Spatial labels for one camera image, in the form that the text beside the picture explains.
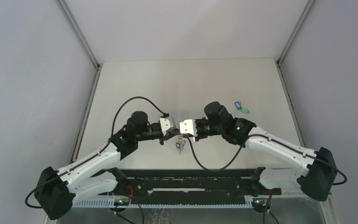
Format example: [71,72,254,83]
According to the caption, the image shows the metal key organizer with rings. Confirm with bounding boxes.
[175,134,186,156]

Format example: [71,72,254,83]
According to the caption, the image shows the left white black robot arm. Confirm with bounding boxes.
[34,111,183,220]

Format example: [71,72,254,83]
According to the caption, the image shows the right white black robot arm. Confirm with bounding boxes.
[179,101,339,202]

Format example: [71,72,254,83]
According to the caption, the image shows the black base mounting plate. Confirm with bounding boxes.
[108,168,282,204]

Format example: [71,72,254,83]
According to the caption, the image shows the left green circuit board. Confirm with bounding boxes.
[114,199,131,206]

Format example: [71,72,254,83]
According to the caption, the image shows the green circuit board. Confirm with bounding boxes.
[114,199,131,206]
[252,199,270,207]

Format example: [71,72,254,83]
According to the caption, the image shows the right green circuit board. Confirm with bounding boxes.
[252,199,270,207]

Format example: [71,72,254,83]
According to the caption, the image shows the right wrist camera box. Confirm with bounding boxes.
[179,119,198,137]

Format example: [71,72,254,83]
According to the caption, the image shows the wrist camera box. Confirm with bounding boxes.
[179,119,198,137]
[159,116,176,137]

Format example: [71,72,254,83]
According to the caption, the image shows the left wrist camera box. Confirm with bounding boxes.
[159,116,176,137]

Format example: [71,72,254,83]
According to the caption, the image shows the left black camera cable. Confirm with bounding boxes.
[24,96,170,209]

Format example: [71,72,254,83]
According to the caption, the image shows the black camera cable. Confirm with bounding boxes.
[183,133,348,224]
[24,96,170,209]

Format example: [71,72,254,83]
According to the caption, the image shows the right black camera cable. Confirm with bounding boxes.
[183,133,348,224]

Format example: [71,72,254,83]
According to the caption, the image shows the white slotted cable duct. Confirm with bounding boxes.
[72,197,261,209]

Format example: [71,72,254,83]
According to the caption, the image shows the left aluminium frame post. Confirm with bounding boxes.
[55,0,101,70]

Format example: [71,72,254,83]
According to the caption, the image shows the aluminium frame post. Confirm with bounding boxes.
[276,0,317,67]
[55,0,101,70]

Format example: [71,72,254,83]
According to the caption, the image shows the right aluminium frame post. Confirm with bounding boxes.
[276,0,317,67]

